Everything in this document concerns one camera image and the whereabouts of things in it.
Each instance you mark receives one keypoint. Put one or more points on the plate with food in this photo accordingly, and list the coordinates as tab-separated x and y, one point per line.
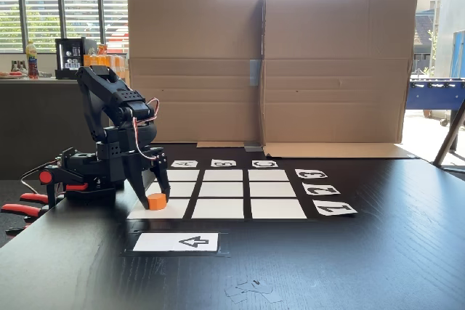
12	74

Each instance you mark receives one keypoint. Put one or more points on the white nine-square paper grid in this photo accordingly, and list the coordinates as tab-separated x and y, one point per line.
221	208

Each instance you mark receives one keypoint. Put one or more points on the letter A paper sheet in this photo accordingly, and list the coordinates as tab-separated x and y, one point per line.
184	163

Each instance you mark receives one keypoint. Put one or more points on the grey tape strip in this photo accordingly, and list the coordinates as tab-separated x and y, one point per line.
255	72

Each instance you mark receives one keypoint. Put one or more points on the yellow-label drink bottle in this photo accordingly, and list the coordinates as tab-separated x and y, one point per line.
32	59

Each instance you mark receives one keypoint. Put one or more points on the orange carton pack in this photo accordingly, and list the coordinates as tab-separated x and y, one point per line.
112	61

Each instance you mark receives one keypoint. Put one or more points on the green glass bottles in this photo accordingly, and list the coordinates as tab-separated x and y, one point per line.
18	67

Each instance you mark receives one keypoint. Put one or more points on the letter C paper sheet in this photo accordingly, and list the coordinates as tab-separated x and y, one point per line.
264	164

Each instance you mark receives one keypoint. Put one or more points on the black mini fridge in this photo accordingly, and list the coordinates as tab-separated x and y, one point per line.
69	56

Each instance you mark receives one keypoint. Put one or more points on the round orange token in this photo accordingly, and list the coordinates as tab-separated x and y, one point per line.
157	203

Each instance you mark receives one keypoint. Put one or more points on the white arrow paper sheet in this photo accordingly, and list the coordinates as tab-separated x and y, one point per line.
213	244

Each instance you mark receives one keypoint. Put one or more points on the number 1 paper sheet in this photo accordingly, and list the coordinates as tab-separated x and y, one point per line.
335	208

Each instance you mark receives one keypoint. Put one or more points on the number 3 paper sheet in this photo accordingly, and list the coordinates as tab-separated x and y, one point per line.
311	174

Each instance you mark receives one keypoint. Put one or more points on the number 2 paper sheet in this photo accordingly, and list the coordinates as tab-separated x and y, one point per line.
321	189

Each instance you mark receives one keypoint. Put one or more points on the brown cardboard panel with flap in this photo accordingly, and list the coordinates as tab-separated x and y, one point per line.
338	34

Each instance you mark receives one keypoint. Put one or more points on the letter B paper sheet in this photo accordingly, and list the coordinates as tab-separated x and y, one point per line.
223	163

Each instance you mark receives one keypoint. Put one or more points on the slanted metal table leg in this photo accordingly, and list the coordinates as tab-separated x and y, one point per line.
448	135

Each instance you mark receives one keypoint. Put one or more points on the clear tape scraps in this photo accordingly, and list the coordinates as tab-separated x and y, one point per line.
254	288

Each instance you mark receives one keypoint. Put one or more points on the blue foosball table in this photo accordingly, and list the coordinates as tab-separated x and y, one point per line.
436	96

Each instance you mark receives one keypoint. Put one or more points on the dark counter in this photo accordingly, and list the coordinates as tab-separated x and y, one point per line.
36	125

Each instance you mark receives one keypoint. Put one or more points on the orange snack bag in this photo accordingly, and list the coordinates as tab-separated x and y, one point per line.
102	49

